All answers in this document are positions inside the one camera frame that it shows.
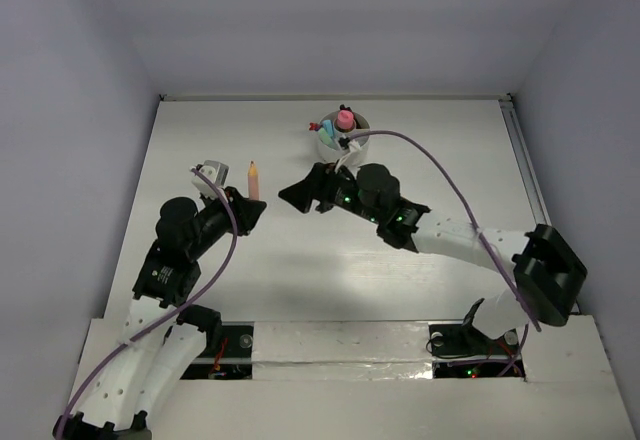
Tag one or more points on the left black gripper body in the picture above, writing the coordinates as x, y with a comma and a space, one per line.
235, 210

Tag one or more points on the blue pastel highlighter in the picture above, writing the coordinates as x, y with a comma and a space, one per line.
327, 125

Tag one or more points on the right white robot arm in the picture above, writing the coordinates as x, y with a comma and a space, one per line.
543, 273

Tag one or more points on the pink capped pencil tube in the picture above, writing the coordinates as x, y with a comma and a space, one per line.
345, 120

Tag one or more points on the white round desk organizer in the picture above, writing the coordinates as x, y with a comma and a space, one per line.
335, 137

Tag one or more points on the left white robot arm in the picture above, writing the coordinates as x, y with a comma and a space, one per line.
163, 332

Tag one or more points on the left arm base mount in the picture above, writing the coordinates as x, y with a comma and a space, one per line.
232, 360

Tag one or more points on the orange pastel highlighter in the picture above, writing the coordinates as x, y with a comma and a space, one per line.
253, 182

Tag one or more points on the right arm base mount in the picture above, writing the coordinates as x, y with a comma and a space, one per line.
458, 353

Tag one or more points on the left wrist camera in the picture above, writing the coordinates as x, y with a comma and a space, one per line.
210, 172

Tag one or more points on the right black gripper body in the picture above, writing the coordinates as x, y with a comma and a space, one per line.
343, 192

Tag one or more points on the green pastel highlighter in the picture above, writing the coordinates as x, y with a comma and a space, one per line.
324, 137

